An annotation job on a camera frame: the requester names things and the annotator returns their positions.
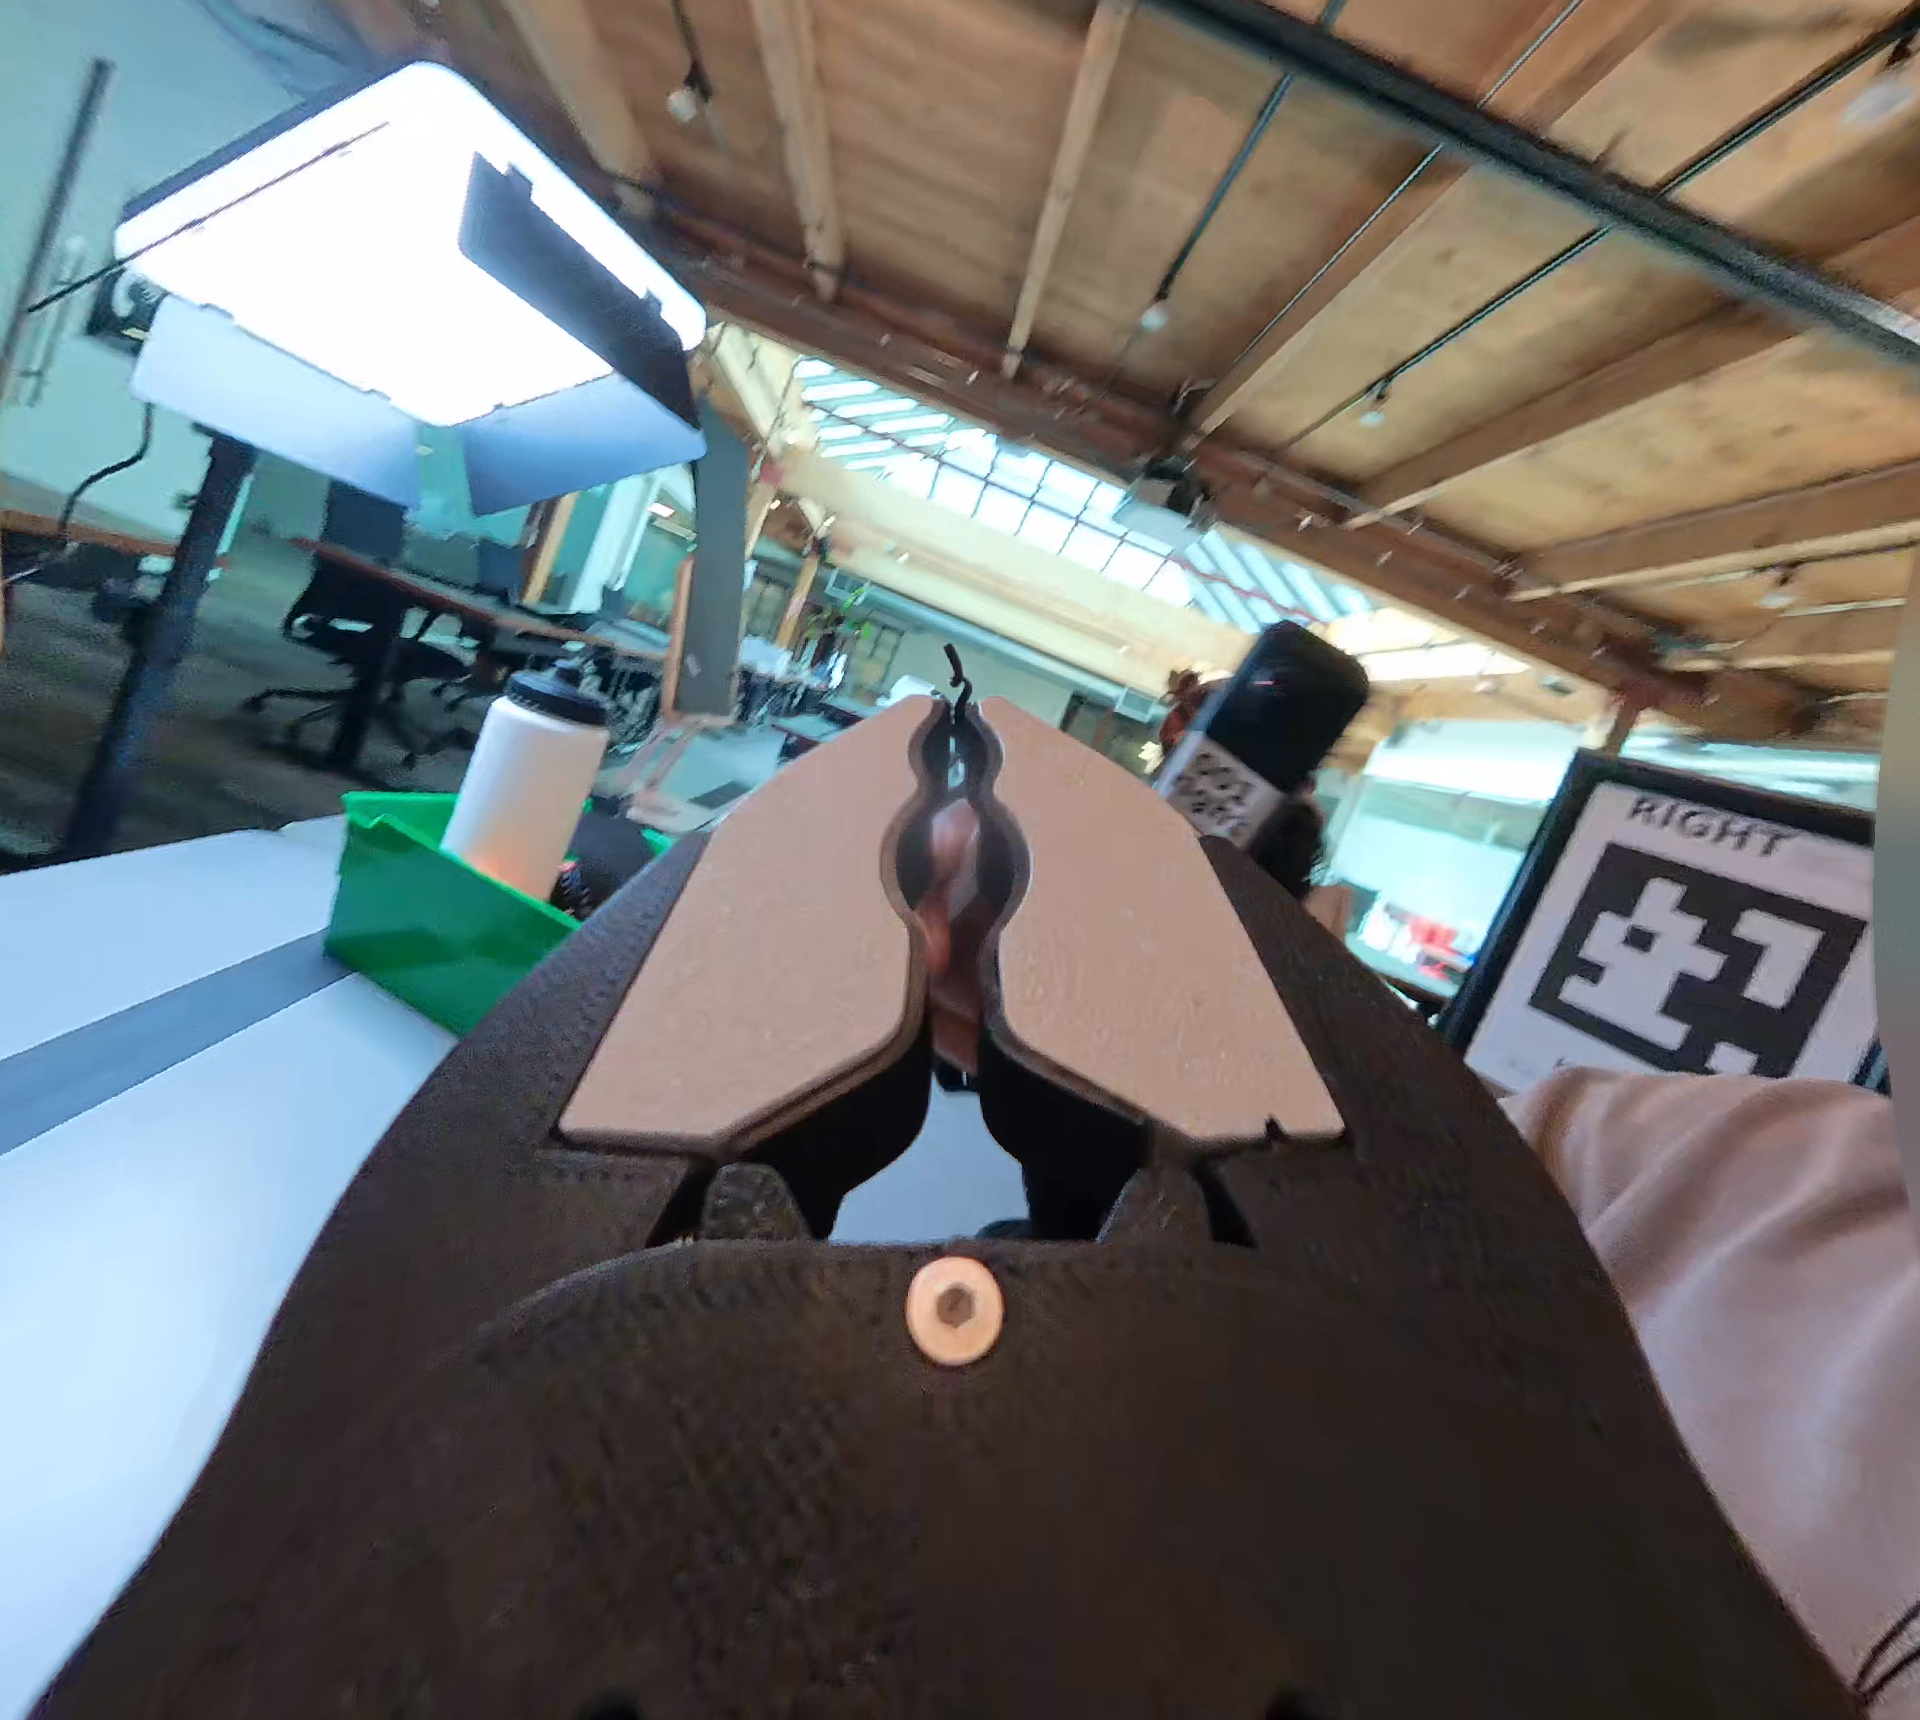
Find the white bottle black lid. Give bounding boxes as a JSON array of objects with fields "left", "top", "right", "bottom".
[{"left": 438, "top": 658, "right": 614, "bottom": 904}]

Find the green plastic bin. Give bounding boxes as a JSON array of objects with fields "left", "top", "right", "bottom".
[{"left": 323, "top": 789, "right": 677, "bottom": 1039}]

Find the dark ceiling pipe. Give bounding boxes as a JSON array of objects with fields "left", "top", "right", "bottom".
[{"left": 836, "top": 0, "right": 1920, "bottom": 350}]

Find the person's beige sweatshirt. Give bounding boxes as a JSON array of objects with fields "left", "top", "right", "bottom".
[{"left": 1499, "top": 1064, "right": 1920, "bottom": 1720}]

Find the black light stand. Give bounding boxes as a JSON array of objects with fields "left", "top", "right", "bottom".
[{"left": 60, "top": 429, "right": 258, "bottom": 859}]

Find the framed marker sign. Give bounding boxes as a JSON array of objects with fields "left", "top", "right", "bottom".
[{"left": 1440, "top": 748, "right": 1884, "bottom": 1092}]

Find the grey ceiling-mounted device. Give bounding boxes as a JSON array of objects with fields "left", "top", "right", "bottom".
[{"left": 1110, "top": 459, "right": 1217, "bottom": 552}]

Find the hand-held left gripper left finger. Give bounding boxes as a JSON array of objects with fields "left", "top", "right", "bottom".
[{"left": 557, "top": 694, "right": 941, "bottom": 1238}]

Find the studio light panel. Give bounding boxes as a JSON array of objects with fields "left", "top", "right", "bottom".
[{"left": 112, "top": 62, "right": 709, "bottom": 521}]

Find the black office chair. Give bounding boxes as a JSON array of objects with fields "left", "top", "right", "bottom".
[{"left": 245, "top": 482, "right": 467, "bottom": 769}]

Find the wooden office desk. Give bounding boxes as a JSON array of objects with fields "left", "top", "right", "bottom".
[{"left": 292, "top": 534, "right": 677, "bottom": 701}]

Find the black board with wooden frame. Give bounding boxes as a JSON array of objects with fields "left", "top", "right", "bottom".
[{"left": 621, "top": 406, "right": 755, "bottom": 837}]

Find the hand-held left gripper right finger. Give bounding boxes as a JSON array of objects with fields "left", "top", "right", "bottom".
[{"left": 959, "top": 694, "right": 1348, "bottom": 1240}]

